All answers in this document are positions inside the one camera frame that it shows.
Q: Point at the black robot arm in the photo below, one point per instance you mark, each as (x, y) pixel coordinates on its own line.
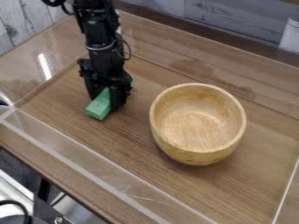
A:
(98, 20)

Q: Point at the white cylindrical container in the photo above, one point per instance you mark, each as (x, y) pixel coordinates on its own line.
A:
(290, 38)

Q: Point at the green rectangular block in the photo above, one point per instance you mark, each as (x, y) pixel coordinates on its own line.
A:
(99, 107)

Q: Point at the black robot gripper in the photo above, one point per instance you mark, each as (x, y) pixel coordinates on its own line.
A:
(102, 69)

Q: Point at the black table leg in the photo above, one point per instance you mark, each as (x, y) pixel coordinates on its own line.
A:
(44, 190)

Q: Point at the brown wooden bowl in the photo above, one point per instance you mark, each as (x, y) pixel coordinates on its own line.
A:
(198, 123)

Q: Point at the clear acrylic front wall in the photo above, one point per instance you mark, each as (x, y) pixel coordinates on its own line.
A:
(112, 192)

